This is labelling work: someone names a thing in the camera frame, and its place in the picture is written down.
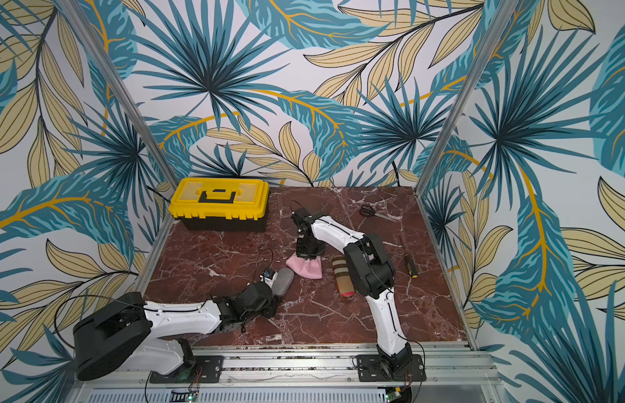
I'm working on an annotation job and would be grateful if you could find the pink microfibre cloth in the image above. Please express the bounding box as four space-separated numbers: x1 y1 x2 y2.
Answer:
286 254 322 280

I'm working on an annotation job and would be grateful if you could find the grey fabric eyeglass case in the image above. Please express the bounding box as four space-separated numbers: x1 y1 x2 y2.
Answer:
271 267 296 298

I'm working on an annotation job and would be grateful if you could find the tan round object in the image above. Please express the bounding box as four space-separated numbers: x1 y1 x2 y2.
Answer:
332 256 355 297

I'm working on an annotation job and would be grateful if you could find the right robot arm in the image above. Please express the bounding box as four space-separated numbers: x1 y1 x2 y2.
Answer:
286 208 412 366

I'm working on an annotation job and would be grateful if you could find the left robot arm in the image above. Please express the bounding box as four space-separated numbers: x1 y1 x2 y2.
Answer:
73 281 287 381

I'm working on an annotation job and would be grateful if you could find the black yellow screwdriver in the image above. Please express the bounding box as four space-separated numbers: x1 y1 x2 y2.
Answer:
405 254 418 279

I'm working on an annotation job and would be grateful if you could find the yellow black toolbox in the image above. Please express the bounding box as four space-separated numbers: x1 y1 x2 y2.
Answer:
169 177 270 233

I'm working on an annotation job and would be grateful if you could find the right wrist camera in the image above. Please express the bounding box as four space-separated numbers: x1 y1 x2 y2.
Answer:
292 208 324 231

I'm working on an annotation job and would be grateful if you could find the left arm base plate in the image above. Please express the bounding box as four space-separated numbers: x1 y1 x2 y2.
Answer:
149 356 224 385

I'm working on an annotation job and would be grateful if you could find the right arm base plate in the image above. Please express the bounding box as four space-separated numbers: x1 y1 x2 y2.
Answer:
353 354 427 383

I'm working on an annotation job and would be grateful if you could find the aluminium front rail frame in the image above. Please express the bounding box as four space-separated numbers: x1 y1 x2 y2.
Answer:
67 342 510 402

